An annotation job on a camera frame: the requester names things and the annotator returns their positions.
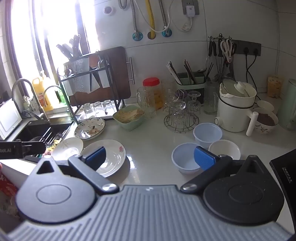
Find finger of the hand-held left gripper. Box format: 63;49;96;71
21;141;47;158

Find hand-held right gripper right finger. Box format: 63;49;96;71
180;146;270;193

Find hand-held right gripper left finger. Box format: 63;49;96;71
35;146;119;195

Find white plate pink flower print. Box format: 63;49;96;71
81;139;126;178

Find pale blue plastic bowl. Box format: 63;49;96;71
171;142;202;175
193;123;223;150

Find white ceramic bowl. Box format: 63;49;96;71
208;139;241;161

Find floral deep plate blue rim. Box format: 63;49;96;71
74;117;106;140

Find white plate grey sprig print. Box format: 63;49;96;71
51;137;84;161

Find black kitchen sink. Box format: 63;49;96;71
13;118;75;150

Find white plastic board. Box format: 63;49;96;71
0;98;23;140

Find red patterned cloth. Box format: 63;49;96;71
0;173;19;198

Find green plastic basket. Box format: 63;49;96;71
113;105;146;131

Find clear glass tumbler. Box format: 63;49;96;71
82;103;93;119
103;100;114;116
92;101;104;118

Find bundle of dry noodles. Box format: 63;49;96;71
116;108;144;123

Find white electric cooking pot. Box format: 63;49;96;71
214;79;258;137

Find cluster of upturned glass cups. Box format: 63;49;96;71
165;91;201;130

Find yellow plastic bottle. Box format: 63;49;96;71
32;76;54;112

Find tall glass pitcher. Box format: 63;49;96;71
204;81;220;115

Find small steel faucet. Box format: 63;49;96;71
43;85;64;109

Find tall steel faucet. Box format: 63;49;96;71
11;79;50;124

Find patterned bowl with brown food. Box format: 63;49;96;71
253;110;279;135

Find textured glass mug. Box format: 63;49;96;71
137;87;157;119

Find green utensil holder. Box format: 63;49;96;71
176;72;207;105

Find black dish rack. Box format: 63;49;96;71
57;53;127;124

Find small white bowl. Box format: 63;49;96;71
256;100;275;112

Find black stove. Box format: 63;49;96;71
269;148;296;200

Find red lid plastic jar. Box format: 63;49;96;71
143;77;164;111

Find bundle of chopsticks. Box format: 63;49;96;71
166;59;214;85

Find wooden cutting board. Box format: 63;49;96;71
69;46;130;107

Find pale green electric kettle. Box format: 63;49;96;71
277;79;296;131

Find yellow packet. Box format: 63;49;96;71
268;75;284;97

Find set of kitchen knives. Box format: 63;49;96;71
56;34;82;59

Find hanging rack of kitchen utensils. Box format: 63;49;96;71
208;34;237;80

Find round wire glass rack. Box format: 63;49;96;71
164;113;200;134

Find white handled scissors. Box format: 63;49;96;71
220;39;233;63

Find black wall outlet strip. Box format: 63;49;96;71
231;39;262;56

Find white power cable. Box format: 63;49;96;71
149;0;194;33

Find white wall plug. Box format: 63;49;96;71
182;0;199;17

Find yellow hose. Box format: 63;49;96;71
145;0;157;39

